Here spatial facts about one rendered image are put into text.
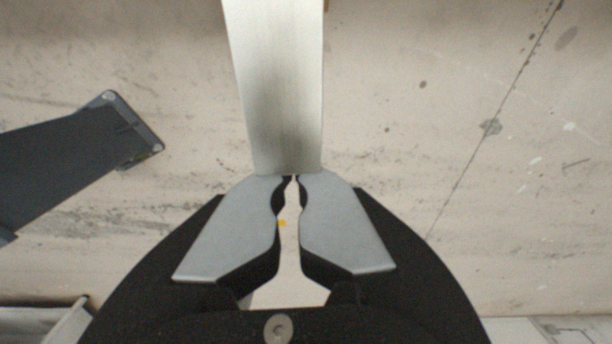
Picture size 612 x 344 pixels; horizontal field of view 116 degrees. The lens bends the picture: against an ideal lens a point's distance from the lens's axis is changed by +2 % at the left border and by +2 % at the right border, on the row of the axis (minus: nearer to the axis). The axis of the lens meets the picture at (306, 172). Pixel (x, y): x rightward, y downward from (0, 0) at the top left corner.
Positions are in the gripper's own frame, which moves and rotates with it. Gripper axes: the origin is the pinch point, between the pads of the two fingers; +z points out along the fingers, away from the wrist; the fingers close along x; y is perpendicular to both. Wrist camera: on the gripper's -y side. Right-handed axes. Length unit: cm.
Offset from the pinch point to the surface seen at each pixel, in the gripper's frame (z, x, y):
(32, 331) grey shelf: 69, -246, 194
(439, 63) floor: 83, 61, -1
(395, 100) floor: 83, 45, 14
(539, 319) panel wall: 79, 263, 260
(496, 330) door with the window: 70, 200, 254
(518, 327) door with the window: 72, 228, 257
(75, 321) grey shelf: 66, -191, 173
